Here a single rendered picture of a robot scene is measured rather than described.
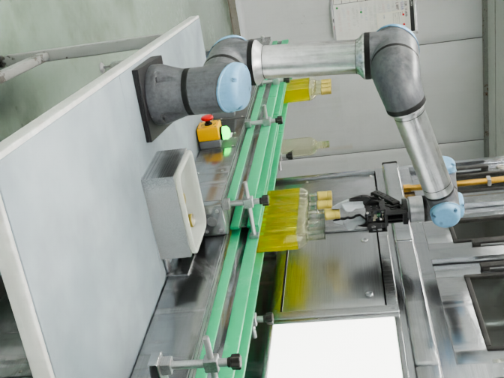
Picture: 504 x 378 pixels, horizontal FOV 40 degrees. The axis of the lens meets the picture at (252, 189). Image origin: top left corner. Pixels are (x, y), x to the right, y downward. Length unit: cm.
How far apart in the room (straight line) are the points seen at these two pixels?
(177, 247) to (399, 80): 66
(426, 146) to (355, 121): 643
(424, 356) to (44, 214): 95
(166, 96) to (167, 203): 26
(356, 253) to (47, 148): 113
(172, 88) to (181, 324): 56
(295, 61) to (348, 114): 635
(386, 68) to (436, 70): 638
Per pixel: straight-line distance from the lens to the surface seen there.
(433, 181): 176
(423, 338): 174
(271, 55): 176
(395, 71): 163
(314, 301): 188
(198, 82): 166
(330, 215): 201
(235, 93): 164
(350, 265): 202
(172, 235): 168
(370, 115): 811
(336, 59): 174
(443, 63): 800
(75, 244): 126
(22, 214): 109
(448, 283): 199
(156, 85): 168
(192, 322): 157
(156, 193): 163
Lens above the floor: 126
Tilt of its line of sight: 9 degrees down
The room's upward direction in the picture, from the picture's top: 84 degrees clockwise
